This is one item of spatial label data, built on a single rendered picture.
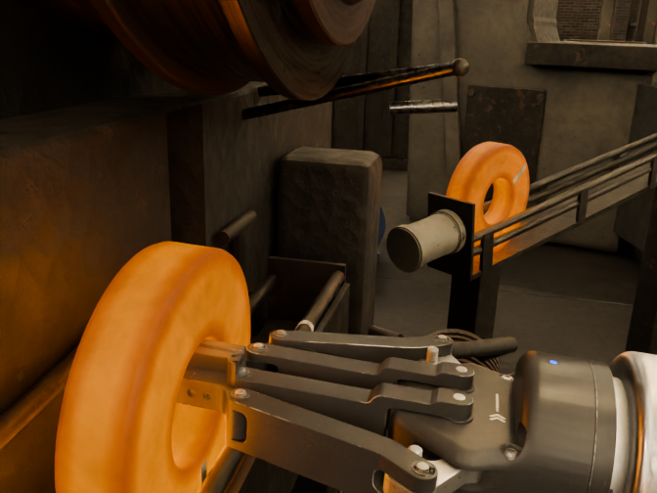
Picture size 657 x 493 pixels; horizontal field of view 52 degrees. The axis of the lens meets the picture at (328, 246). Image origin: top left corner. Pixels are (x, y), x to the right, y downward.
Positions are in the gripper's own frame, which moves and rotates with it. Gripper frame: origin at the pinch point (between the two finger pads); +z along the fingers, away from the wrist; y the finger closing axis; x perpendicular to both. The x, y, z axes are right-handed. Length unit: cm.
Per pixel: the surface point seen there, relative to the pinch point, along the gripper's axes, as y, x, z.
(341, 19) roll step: 15.3, 17.0, -3.9
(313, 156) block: 37.9, 3.5, 2.6
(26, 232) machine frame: -0.9, 6.3, 7.1
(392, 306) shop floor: 189, -77, 6
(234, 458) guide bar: 1.1, -5.5, -2.9
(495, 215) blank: 67, -8, -17
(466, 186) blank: 59, -2, -13
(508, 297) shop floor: 210, -75, -34
